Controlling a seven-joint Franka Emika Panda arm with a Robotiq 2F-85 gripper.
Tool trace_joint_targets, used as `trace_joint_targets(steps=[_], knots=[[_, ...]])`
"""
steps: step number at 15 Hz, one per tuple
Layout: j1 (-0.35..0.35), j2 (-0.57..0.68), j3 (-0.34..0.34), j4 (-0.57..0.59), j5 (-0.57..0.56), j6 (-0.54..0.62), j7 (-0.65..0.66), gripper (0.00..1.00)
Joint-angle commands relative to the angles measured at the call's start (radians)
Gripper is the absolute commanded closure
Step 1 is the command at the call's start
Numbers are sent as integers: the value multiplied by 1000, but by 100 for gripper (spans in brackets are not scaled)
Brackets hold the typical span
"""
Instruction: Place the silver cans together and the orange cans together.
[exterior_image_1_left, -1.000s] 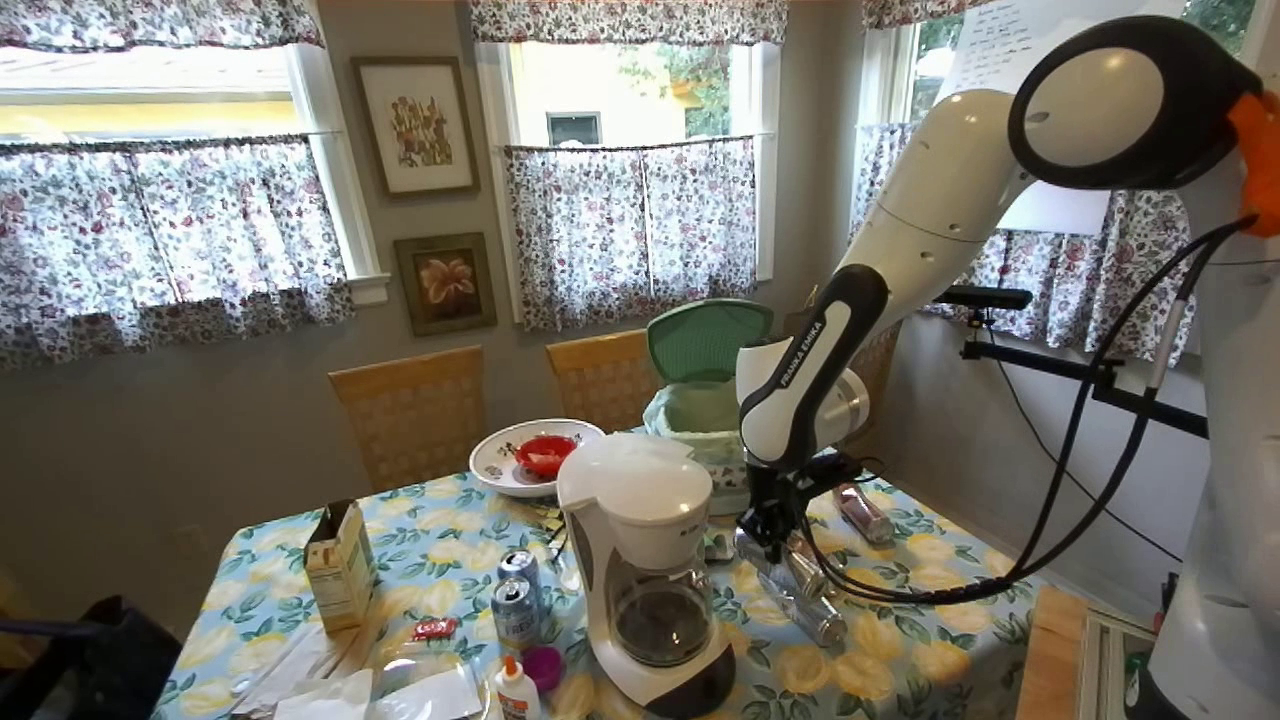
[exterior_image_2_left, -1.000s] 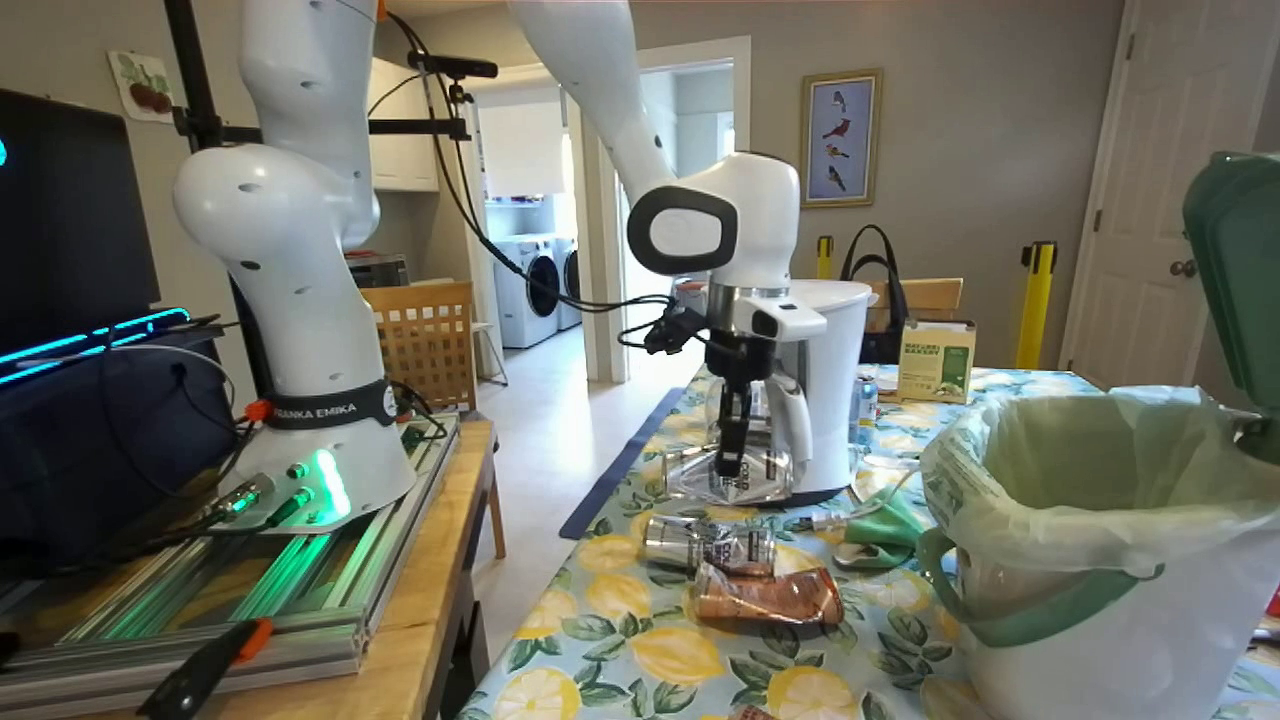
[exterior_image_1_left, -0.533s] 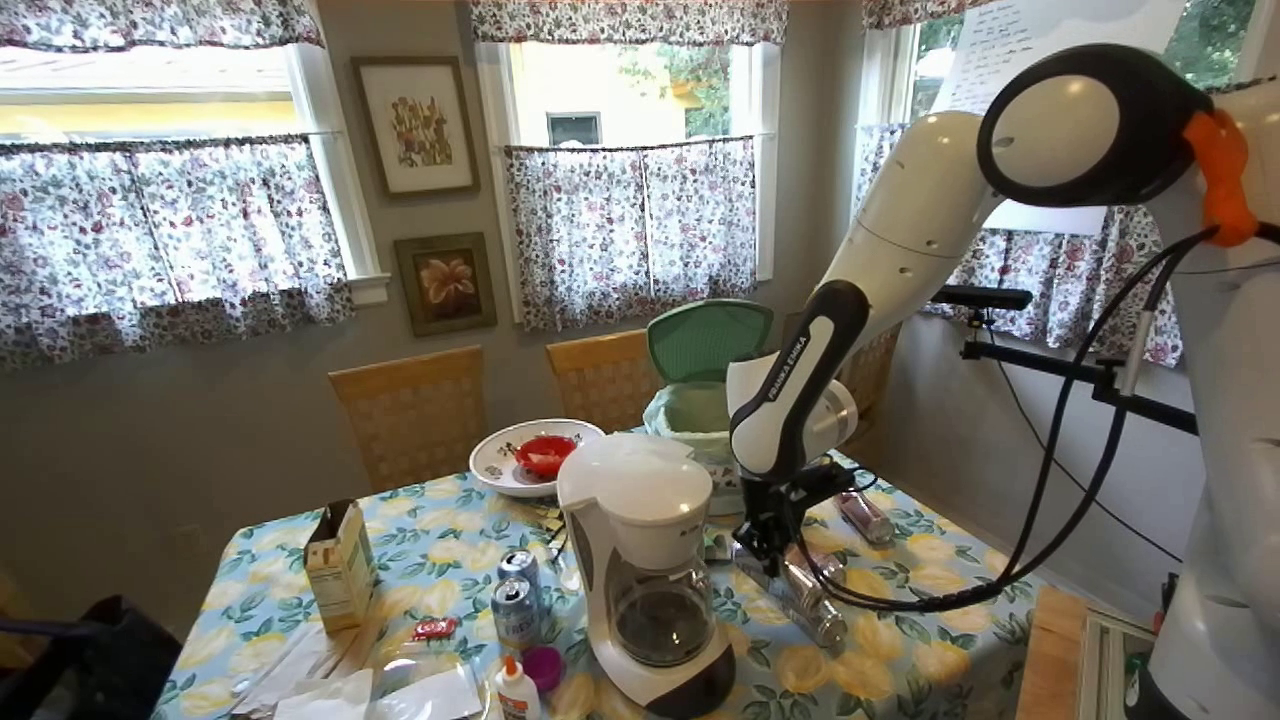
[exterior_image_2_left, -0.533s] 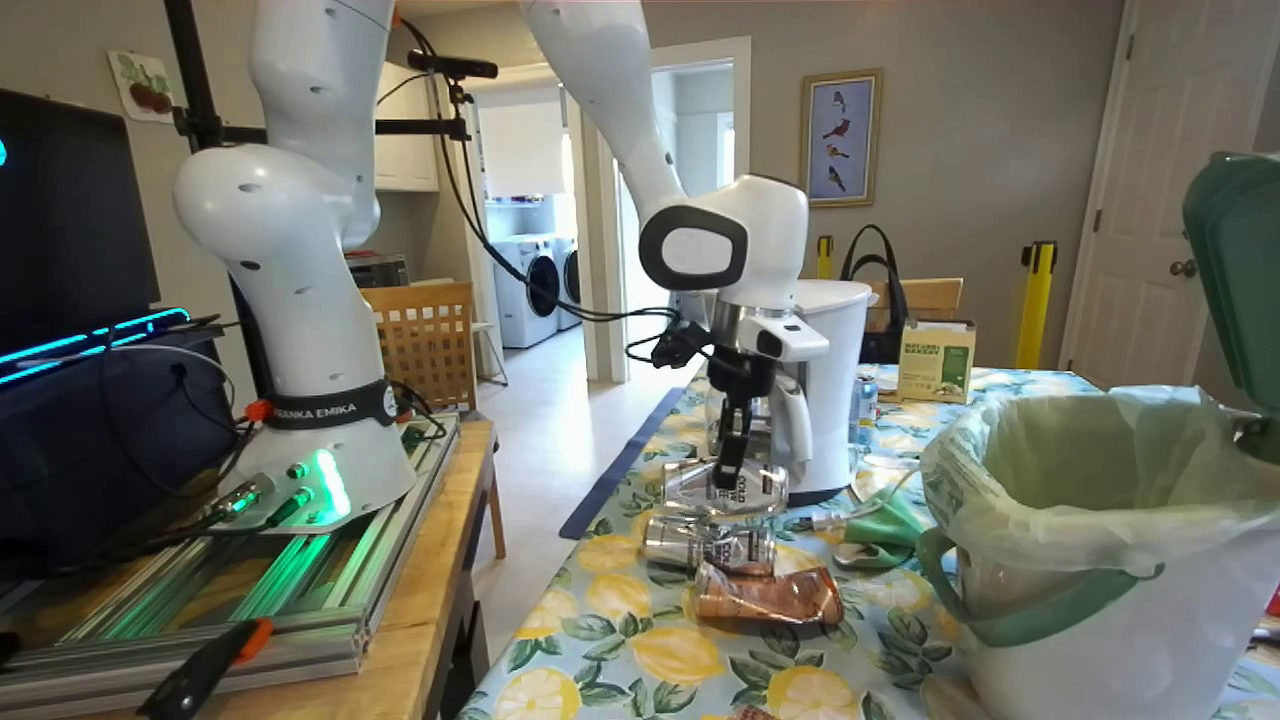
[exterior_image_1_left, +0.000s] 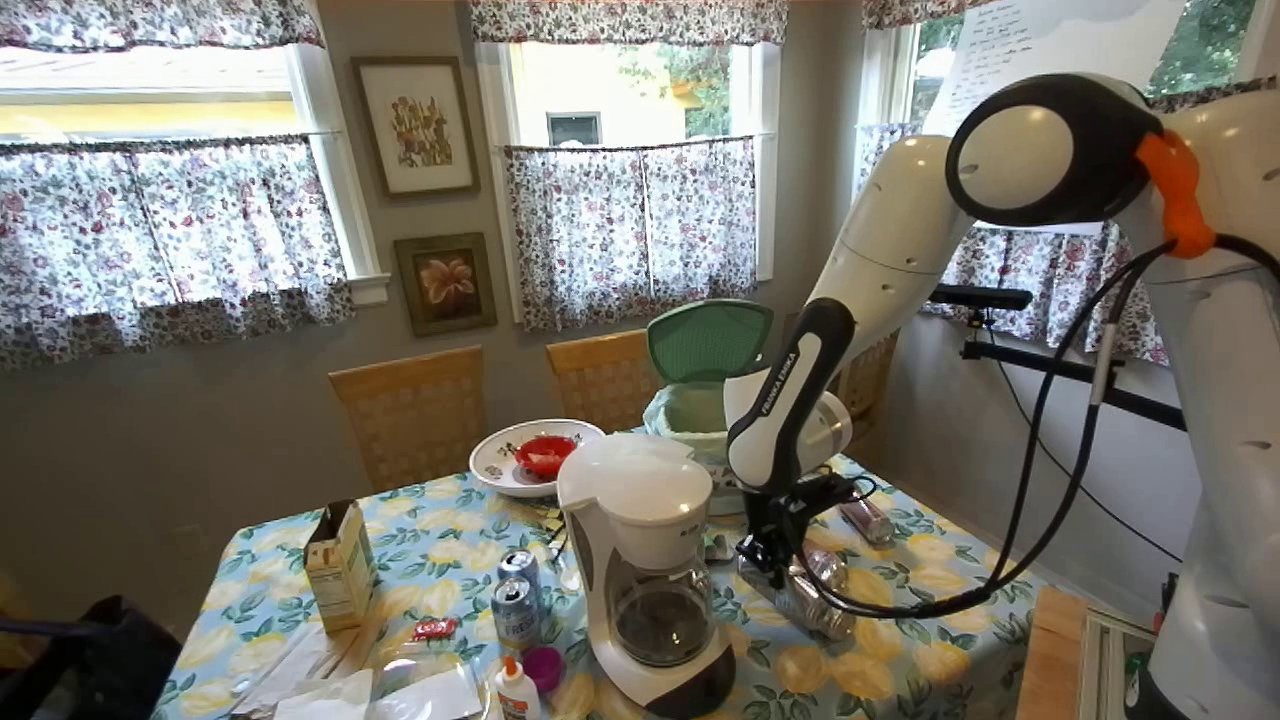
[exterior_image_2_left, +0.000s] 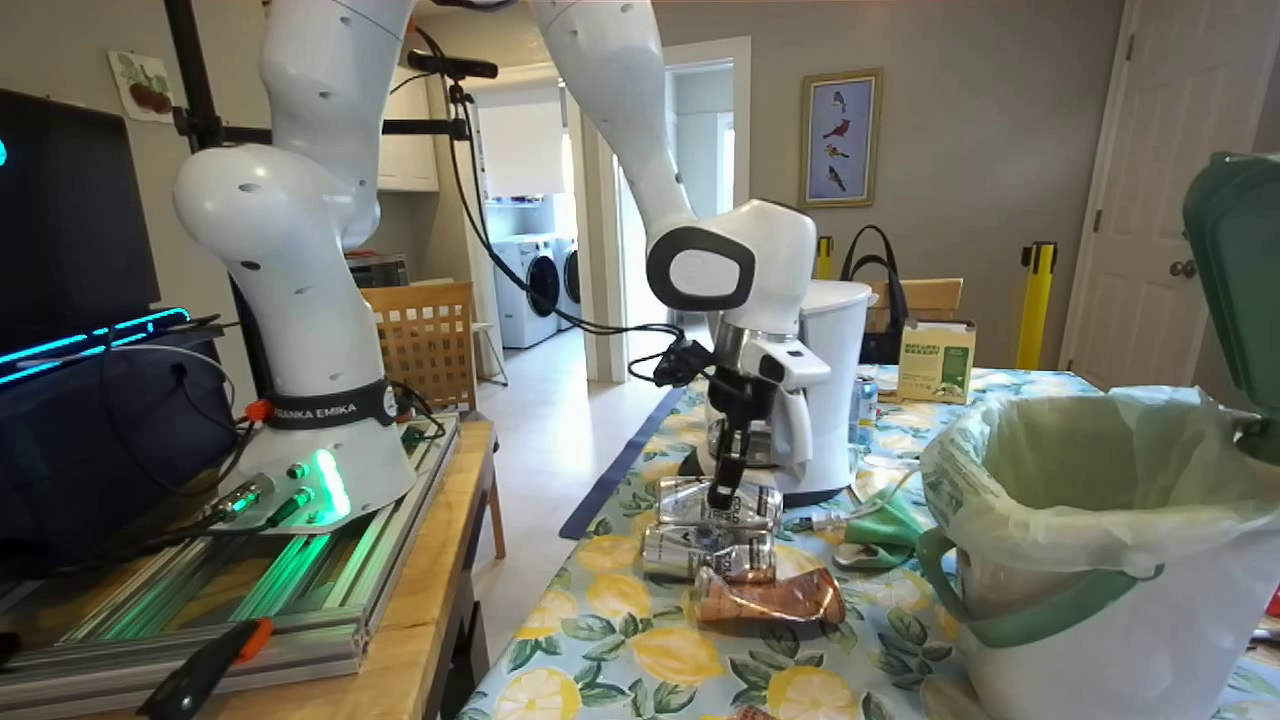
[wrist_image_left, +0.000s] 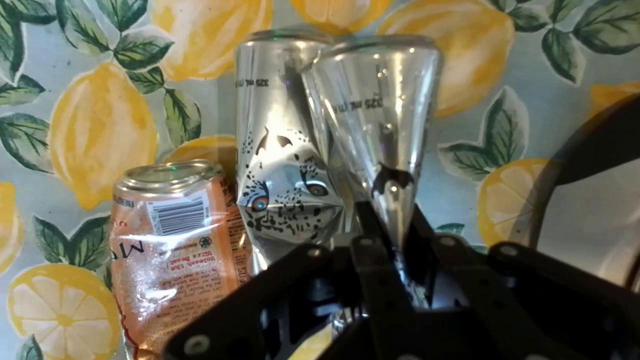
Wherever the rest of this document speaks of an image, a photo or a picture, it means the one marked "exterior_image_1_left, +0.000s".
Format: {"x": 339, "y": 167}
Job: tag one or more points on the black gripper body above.
{"x": 772, "y": 526}

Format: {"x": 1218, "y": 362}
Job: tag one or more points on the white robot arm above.
{"x": 1224, "y": 403}

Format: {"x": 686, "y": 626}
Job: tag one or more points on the white coffee maker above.
{"x": 642, "y": 533}

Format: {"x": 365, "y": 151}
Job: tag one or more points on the pale bin liner bag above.
{"x": 694, "y": 404}

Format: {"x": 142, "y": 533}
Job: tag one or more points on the white bin with green lid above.
{"x": 705, "y": 340}

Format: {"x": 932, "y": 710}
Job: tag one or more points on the wooden chair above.
{"x": 404, "y": 420}
{"x": 600, "y": 383}

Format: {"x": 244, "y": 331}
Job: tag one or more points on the red food piece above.
{"x": 544, "y": 458}

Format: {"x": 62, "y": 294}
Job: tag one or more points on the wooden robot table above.
{"x": 1057, "y": 660}

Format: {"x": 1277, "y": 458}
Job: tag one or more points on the white glue bottle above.
{"x": 516, "y": 695}

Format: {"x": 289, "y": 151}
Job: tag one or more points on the white plate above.
{"x": 498, "y": 467}

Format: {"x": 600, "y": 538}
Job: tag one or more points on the black metal stand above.
{"x": 1014, "y": 358}

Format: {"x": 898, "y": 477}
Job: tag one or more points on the lemon print tablecloth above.
{"x": 443, "y": 547}

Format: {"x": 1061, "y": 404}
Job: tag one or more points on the floral cafe curtain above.
{"x": 163, "y": 240}
{"x": 1027, "y": 265}
{"x": 625, "y": 225}

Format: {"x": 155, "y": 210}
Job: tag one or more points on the small red wrapper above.
{"x": 434, "y": 628}

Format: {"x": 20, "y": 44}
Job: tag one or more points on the small dark framed picture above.
{"x": 446, "y": 280}

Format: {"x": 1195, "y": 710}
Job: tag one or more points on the green white carton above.
{"x": 340, "y": 573}

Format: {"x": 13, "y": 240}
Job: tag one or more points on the floral window valance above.
{"x": 163, "y": 20}
{"x": 625, "y": 19}
{"x": 923, "y": 8}

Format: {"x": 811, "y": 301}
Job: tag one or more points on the large framed botanical picture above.
{"x": 419, "y": 125}

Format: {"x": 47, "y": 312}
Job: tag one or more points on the white paper sheet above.
{"x": 1055, "y": 44}

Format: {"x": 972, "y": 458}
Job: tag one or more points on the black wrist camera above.
{"x": 829, "y": 492}

